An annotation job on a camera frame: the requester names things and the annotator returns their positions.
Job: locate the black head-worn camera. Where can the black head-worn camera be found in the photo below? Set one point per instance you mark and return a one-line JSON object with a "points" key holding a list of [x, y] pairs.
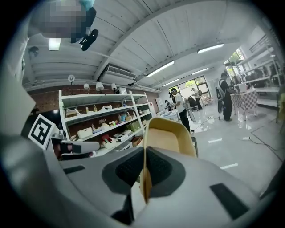
{"points": [[89, 39]]}

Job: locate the checkered cloth table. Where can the checkered cloth table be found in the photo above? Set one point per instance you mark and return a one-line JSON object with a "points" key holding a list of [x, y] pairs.
{"points": [[245, 100]]}

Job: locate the green box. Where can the green box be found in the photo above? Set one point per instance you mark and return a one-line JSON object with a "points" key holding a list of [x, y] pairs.
{"points": [[133, 126]]}

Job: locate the white storage shelving unit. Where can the white storage shelving unit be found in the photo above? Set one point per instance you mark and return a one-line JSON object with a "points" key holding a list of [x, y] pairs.
{"points": [[262, 84]]}

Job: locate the white spot lamp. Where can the white spot lamp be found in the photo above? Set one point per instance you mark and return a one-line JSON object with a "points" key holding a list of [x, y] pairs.
{"points": [[99, 86], [114, 86], [86, 86]]}

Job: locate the yellow plastic container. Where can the yellow plastic container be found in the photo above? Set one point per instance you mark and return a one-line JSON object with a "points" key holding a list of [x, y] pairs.
{"points": [[164, 138]]}

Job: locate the white round wall fan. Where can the white round wall fan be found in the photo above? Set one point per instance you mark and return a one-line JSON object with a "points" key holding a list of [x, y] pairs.
{"points": [[71, 78]]}

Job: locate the white plastic basket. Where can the white plastic basket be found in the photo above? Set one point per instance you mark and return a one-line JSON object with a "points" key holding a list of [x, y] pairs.
{"points": [[85, 133]]}

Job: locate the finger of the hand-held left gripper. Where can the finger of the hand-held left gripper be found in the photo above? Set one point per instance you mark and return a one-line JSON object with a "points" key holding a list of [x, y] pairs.
{"points": [[86, 146]]}

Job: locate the person's head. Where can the person's head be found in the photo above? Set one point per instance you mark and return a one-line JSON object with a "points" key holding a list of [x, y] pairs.
{"points": [[62, 17]]}

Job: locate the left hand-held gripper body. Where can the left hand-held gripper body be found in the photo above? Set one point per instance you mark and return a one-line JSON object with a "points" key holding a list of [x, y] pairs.
{"points": [[41, 131]]}

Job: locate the long ceiling tube light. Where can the long ceiling tube light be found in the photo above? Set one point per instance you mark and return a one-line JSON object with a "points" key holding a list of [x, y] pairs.
{"points": [[160, 68], [171, 82], [200, 71], [210, 48]]}

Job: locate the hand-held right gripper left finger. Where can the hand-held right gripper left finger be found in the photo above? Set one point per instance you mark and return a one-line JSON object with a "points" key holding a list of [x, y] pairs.
{"points": [[93, 178]]}

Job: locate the white air conditioner unit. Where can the white air conditioner unit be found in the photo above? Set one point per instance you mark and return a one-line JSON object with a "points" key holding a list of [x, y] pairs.
{"points": [[118, 74]]}

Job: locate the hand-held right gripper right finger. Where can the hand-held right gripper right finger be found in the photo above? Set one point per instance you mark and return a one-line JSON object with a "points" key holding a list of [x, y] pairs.
{"points": [[196, 200]]}

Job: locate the person's white shirt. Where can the person's white shirt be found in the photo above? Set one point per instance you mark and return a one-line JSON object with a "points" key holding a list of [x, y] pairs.
{"points": [[13, 89]]}

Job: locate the square ceiling light panel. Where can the square ceiling light panel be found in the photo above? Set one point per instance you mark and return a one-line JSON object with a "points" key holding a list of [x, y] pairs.
{"points": [[54, 43]]}

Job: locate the white metal shelf rack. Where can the white metal shelf rack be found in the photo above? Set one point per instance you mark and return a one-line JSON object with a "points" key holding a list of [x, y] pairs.
{"points": [[102, 111]]}

